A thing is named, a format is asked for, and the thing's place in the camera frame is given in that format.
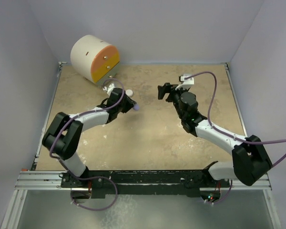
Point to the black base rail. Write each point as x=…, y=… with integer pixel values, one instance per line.
x=99, y=183

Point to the white earbud charging case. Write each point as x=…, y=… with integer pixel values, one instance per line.
x=129, y=92

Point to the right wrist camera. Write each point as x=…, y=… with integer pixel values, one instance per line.
x=186, y=82

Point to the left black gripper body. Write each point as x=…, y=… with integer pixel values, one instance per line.
x=126, y=105

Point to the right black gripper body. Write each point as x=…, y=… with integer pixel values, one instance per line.
x=175, y=95

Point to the aluminium frame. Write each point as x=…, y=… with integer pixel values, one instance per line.
x=151, y=138

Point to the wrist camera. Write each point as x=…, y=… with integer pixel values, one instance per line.
x=186, y=82
x=108, y=89

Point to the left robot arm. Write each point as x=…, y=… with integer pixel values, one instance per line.
x=63, y=135

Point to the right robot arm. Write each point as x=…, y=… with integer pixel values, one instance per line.
x=250, y=160

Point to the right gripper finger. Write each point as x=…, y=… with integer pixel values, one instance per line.
x=161, y=93
x=167, y=87

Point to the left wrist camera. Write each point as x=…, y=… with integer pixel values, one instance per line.
x=108, y=89

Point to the purple earbud charging case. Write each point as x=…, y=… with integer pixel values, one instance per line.
x=136, y=107

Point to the round mini drawer cabinet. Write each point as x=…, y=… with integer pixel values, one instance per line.
x=95, y=59

